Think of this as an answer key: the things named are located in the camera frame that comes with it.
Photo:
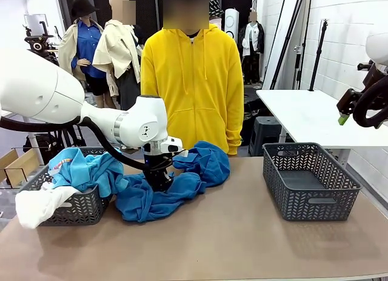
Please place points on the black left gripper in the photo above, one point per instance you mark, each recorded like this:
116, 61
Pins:
157, 171

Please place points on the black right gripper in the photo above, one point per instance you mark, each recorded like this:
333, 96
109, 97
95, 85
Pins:
351, 100

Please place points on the dark blue garment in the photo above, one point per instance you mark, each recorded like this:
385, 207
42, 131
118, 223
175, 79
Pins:
151, 205

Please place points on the light blue printed garment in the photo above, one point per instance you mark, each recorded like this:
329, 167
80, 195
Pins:
85, 171

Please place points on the white garment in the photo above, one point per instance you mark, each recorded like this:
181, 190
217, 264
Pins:
36, 205

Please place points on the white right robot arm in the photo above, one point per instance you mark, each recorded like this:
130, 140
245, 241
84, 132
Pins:
379, 47

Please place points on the person's left forearm yellow sleeve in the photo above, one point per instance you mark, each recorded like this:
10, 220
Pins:
235, 132

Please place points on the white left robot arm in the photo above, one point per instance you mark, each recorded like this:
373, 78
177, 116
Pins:
39, 90

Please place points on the black upright light stand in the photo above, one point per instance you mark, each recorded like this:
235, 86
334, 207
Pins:
318, 56

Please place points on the dark grey plastic stool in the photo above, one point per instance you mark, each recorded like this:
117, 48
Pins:
266, 132

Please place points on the grey plastic lattice basket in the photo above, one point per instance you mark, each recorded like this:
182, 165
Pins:
303, 208
78, 208

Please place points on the black leaning light stand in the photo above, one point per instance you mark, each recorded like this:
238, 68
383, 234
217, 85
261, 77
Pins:
304, 41
289, 35

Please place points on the person in yellow hoodie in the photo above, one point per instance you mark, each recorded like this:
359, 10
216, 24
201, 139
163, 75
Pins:
197, 80

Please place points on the thin black pole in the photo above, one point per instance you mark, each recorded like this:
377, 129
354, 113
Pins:
276, 35

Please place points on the black bag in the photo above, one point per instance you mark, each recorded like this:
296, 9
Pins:
39, 147

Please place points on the mannequin in black jacket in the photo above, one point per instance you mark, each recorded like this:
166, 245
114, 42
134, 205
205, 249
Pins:
251, 38

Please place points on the mannequin in beige jacket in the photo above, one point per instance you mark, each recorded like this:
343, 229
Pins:
115, 50

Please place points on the wooden plank rack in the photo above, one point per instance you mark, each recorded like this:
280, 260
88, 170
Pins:
21, 168

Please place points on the mannequin in blue shirt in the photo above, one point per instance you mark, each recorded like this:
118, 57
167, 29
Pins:
86, 47

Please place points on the white tower air conditioner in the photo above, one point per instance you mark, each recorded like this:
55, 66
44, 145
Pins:
232, 26

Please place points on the mannequin in pink top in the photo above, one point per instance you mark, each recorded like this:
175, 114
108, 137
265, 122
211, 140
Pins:
216, 22

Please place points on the black patterned bucket hat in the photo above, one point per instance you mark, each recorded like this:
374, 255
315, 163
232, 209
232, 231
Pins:
216, 8

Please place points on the black brimmed hat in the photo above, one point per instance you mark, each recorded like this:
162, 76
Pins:
82, 6

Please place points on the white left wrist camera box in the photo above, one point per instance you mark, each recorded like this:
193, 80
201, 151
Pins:
172, 146

